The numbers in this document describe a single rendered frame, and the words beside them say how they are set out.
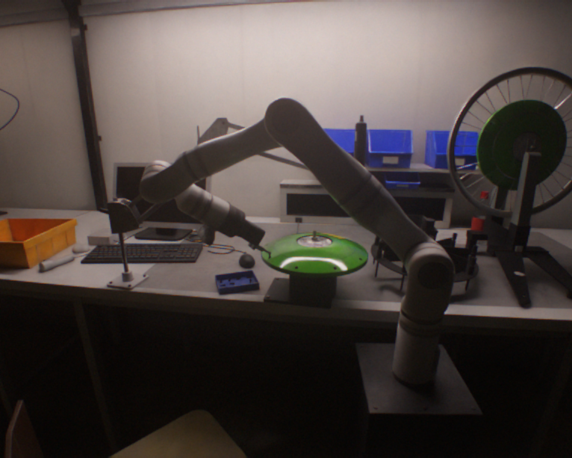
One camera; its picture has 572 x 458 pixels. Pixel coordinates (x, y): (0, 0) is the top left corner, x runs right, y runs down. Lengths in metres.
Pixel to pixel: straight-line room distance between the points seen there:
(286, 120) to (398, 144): 1.23
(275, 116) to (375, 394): 0.63
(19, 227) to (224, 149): 1.35
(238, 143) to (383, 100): 1.21
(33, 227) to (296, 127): 1.45
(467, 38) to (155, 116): 1.65
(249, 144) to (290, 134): 0.11
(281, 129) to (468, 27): 1.44
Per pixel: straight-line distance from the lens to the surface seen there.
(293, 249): 0.92
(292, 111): 0.66
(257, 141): 0.74
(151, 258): 1.36
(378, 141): 1.81
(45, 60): 2.49
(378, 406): 0.81
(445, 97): 1.90
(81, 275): 1.37
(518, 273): 1.28
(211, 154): 0.71
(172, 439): 1.07
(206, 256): 1.36
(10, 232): 1.93
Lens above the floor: 1.42
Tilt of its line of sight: 18 degrees down
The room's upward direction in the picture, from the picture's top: straight up
